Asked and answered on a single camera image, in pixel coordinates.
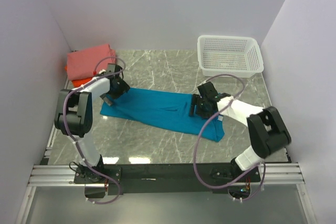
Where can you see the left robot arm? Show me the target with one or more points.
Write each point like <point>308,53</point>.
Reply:
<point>74,112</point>

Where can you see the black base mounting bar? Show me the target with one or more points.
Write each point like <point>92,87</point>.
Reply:
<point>156,178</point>

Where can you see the blue t shirt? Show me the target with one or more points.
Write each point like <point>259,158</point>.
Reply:
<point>165,110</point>

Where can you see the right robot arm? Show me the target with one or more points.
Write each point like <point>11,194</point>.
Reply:
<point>266,128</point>

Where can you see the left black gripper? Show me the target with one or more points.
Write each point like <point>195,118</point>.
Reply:
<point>113,94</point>

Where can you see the white plastic basket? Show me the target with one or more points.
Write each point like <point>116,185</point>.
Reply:
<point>240,56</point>

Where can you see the folded orange t shirt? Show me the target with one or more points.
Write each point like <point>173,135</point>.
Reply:
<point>79,82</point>

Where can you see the aluminium frame rail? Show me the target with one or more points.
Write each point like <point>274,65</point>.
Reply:
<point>267,194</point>

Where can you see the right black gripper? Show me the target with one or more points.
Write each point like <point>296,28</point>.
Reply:
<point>197,105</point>

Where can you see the folded pink t shirt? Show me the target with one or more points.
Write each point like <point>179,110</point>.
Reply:
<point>84,63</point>

